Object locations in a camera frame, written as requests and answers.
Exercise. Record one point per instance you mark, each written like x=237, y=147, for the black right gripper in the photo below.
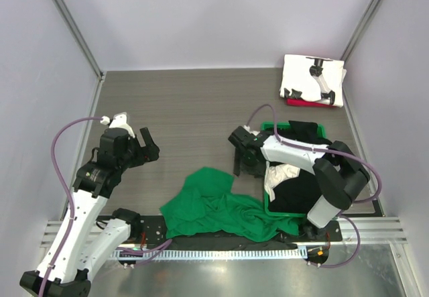
x=240, y=164

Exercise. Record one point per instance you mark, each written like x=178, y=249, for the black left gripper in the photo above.
x=145, y=154

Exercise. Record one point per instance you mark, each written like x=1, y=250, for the green plastic bin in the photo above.
x=285, y=214

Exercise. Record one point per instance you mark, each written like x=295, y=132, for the green t shirt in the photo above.
x=206, y=204

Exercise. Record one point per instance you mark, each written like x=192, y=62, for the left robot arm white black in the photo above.
x=71, y=264

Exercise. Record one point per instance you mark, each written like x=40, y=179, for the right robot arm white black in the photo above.
x=339, y=174

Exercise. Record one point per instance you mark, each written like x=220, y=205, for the white t shirt in bin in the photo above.
x=274, y=175

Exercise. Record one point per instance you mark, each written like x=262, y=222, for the black t shirt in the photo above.
x=298, y=189

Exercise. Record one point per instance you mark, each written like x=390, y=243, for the folded red t shirt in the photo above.
x=303, y=103

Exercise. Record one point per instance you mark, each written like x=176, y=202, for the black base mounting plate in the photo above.
x=152, y=238

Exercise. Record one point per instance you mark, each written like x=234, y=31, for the folded white printed t shirt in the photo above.
x=313, y=79

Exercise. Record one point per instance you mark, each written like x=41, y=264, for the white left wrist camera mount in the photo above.
x=121, y=121

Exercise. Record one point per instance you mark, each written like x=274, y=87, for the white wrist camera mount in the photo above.
x=121, y=121
x=249, y=130

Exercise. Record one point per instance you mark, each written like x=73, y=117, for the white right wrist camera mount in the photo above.
x=249, y=130

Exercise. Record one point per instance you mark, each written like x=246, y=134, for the aluminium frame rail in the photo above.
x=372, y=231

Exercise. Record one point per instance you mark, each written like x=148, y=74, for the white slotted cable duct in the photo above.
x=175, y=255

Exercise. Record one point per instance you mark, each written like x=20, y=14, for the left aluminium corner post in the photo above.
x=73, y=28

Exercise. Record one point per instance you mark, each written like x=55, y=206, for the aluminium corner post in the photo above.
x=360, y=29
x=73, y=28

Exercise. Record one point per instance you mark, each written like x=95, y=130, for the right aluminium corner post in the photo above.
x=360, y=29

